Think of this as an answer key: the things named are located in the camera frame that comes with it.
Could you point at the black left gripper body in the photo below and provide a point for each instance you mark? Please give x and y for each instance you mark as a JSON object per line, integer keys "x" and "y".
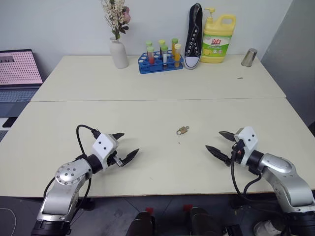
{"x": 113, "y": 159}

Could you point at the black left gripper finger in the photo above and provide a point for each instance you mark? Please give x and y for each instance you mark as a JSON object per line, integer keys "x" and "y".
{"x": 130, "y": 155}
{"x": 119, "y": 135}

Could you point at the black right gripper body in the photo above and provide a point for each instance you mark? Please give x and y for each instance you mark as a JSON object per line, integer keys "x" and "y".
{"x": 238, "y": 148}

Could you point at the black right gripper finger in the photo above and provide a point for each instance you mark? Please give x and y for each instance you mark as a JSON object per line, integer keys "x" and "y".
{"x": 219, "y": 154}
{"x": 227, "y": 136}

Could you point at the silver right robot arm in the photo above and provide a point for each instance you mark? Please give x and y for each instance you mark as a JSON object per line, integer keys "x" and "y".
{"x": 285, "y": 177}

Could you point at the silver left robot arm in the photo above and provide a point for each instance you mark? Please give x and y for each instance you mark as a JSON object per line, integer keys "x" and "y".
{"x": 66, "y": 180}

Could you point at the small brass padlock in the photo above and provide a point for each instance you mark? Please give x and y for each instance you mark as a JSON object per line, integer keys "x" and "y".
{"x": 181, "y": 130}

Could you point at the black table clamp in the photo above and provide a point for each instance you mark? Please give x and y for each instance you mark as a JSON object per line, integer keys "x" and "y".
{"x": 87, "y": 204}

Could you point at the red tag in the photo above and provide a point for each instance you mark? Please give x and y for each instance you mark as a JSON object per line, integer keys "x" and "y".
{"x": 187, "y": 207}
{"x": 149, "y": 210}

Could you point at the dark rounded shape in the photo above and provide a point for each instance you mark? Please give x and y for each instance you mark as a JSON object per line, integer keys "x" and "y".
{"x": 141, "y": 225}
{"x": 201, "y": 222}

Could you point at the blue test tube rack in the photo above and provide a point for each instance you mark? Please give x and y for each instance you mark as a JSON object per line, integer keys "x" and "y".
{"x": 147, "y": 68}

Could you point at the white ceramic vase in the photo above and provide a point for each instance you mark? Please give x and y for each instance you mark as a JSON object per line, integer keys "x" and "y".
{"x": 119, "y": 55}

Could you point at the metal cup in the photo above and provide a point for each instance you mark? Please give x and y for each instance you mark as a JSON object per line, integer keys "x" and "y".
{"x": 249, "y": 57}

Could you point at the white shoe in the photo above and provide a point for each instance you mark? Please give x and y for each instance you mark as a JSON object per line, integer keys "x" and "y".
{"x": 267, "y": 228}

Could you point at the green-capped tube with red liquid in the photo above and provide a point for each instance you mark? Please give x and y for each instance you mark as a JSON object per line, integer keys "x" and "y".
{"x": 150, "y": 56}

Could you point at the green-capped tube with white label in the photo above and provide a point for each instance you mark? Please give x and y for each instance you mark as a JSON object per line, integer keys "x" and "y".
{"x": 164, "y": 57}

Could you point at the yellow-capped tube with orange liquid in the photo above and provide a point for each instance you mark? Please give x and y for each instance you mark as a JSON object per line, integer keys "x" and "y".
{"x": 177, "y": 56}

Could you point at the yellow dish soap bottle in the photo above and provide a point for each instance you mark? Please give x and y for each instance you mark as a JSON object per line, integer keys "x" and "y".
{"x": 216, "y": 41}

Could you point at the green-capped empty tube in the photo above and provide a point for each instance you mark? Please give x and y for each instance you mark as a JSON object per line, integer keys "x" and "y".
{"x": 148, "y": 43}

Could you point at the green-capped tube with dark liquid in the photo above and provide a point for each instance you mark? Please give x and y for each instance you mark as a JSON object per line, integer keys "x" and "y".
{"x": 161, "y": 45}

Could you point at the black canvas sneaker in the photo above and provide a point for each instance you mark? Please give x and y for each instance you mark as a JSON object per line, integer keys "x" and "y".
{"x": 193, "y": 37}

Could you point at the green-capped tube with yellow liquid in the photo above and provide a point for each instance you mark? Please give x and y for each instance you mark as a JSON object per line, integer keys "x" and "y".
{"x": 174, "y": 45}

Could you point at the grey keyboard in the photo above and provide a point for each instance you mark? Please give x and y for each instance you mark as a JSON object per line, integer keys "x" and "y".
{"x": 2, "y": 135}

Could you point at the dried flower bouquet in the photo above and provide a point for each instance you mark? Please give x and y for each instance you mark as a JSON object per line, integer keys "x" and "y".
{"x": 115, "y": 17}

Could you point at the grey laptop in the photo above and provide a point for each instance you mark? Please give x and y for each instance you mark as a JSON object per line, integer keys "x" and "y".
{"x": 17, "y": 73}

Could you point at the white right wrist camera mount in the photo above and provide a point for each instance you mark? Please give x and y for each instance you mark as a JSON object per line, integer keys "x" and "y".
{"x": 250, "y": 138}

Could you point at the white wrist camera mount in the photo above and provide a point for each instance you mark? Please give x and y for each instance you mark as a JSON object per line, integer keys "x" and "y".
{"x": 103, "y": 145}
{"x": 250, "y": 138}

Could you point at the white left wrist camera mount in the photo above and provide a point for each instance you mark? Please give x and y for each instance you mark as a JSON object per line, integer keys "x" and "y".
{"x": 103, "y": 145}

